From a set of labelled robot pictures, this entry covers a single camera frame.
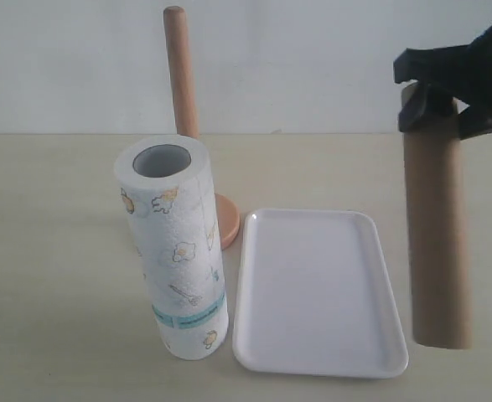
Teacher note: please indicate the wooden paper towel holder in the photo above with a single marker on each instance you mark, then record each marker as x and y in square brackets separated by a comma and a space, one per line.
[184, 107]

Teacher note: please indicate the brown cardboard tube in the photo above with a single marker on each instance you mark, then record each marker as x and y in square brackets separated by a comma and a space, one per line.
[438, 247]

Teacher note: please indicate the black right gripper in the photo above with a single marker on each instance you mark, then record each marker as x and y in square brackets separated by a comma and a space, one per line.
[462, 71]

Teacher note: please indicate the white rectangular plastic tray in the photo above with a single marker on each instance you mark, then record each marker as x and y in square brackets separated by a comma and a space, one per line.
[314, 297]

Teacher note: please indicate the printed paper towel roll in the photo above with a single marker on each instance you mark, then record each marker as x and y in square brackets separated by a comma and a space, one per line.
[167, 188]

